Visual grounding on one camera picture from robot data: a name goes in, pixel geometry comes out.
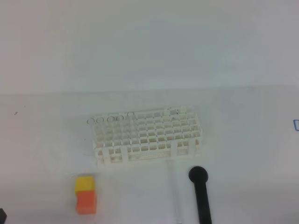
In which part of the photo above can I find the clear glass test tube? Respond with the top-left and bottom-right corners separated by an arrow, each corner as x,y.
166,160 -> 183,224

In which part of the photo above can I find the clear test tube in rack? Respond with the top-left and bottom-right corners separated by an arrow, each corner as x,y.
87,118 -> 96,143
106,116 -> 115,136
115,115 -> 124,140
127,112 -> 137,139
94,117 -> 105,141

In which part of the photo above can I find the white plastic test tube rack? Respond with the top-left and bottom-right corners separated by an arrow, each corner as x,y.
93,106 -> 202,167

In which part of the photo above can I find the yellow foam cube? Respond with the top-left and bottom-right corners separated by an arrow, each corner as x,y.
75,175 -> 95,194

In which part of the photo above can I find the orange foam cube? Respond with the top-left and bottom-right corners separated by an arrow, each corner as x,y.
76,190 -> 97,215

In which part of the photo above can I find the black object at left edge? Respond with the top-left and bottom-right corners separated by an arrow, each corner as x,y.
0,208 -> 7,224

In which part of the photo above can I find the black camera stand pole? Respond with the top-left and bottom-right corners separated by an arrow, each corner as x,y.
189,166 -> 212,224

